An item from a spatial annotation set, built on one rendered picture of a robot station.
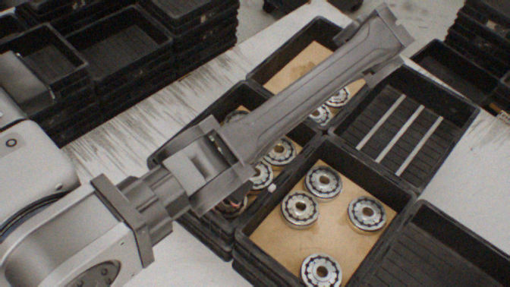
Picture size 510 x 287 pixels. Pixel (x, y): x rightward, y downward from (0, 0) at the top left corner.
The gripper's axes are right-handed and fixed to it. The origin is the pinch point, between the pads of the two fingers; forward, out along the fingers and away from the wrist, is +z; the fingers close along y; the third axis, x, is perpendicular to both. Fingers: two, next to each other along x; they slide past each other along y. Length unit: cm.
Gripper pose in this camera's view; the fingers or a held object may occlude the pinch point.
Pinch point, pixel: (228, 199)
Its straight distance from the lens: 127.9
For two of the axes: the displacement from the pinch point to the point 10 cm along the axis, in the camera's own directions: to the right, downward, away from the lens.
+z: -1.2, 5.7, 8.1
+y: -8.3, -5.0, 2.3
